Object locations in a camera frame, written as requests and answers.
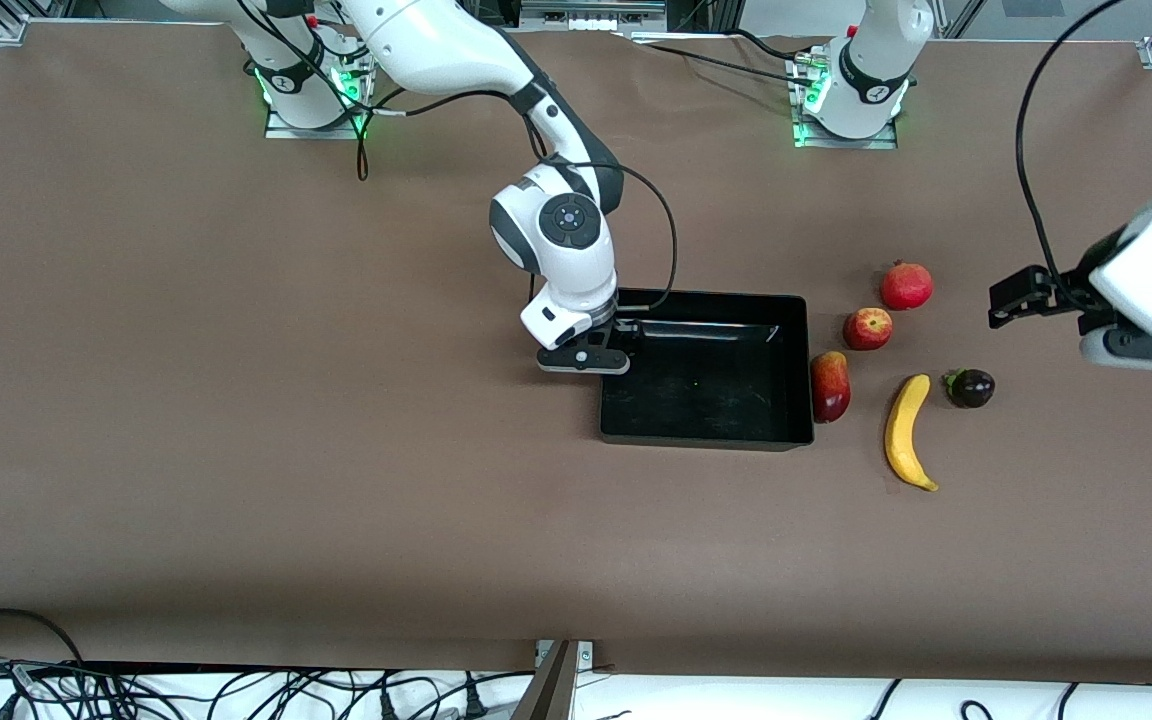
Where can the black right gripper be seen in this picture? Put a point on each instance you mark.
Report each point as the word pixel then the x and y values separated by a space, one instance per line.
pixel 625 331

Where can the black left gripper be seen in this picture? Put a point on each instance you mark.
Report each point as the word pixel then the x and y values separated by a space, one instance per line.
pixel 1064 291

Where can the black rectangular plastic box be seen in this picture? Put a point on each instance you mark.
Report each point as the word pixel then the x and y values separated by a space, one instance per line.
pixel 716 400

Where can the red apple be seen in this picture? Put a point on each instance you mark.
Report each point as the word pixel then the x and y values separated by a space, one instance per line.
pixel 867 329

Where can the yellow banana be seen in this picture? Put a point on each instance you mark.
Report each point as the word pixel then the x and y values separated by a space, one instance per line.
pixel 901 430

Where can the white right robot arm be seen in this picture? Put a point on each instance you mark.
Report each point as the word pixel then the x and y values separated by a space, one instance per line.
pixel 436 50

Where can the dark purple eggplant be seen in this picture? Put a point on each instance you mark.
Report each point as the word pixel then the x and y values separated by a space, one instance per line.
pixel 973 389

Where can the red pomegranate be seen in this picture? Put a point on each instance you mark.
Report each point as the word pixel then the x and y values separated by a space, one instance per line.
pixel 906 287

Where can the red yellow mango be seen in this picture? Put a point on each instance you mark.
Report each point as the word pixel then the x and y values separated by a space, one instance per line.
pixel 830 390

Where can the dark slanted bar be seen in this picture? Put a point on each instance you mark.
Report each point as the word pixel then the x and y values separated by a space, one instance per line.
pixel 548 690

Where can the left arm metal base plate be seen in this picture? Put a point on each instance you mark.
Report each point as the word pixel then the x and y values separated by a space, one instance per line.
pixel 876 144

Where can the silver table edge bracket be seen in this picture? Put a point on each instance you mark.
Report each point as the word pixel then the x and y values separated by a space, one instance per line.
pixel 584 655

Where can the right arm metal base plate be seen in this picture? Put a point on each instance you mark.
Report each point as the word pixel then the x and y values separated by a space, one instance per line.
pixel 281 131

